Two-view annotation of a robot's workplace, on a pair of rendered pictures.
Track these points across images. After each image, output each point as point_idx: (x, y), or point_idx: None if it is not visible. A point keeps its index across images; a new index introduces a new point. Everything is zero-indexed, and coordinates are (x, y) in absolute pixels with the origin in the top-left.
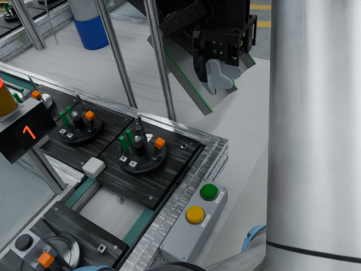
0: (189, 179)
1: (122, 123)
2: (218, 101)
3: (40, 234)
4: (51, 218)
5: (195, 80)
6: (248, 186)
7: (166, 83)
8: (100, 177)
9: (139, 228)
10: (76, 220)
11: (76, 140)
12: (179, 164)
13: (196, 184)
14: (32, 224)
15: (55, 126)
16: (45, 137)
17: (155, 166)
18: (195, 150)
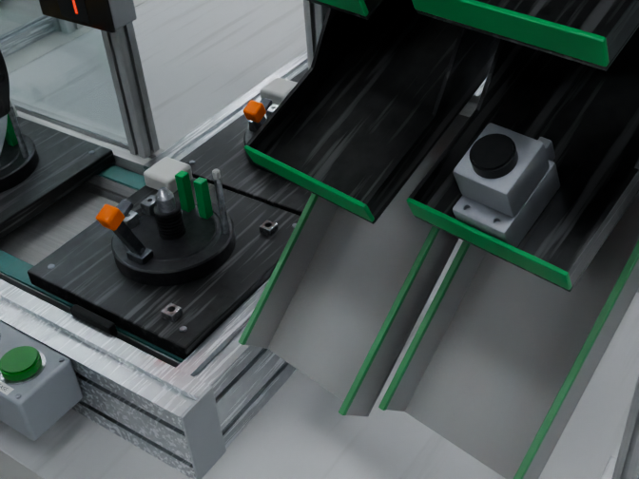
0: (77, 333)
1: (303, 201)
2: (320, 380)
3: (50, 146)
4: (76, 151)
5: (349, 274)
6: None
7: None
8: (141, 191)
9: (8, 268)
10: (55, 178)
11: (248, 135)
12: (123, 307)
13: (58, 344)
14: (82, 137)
15: (109, 28)
16: (278, 98)
17: (117, 258)
18: (161, 339)
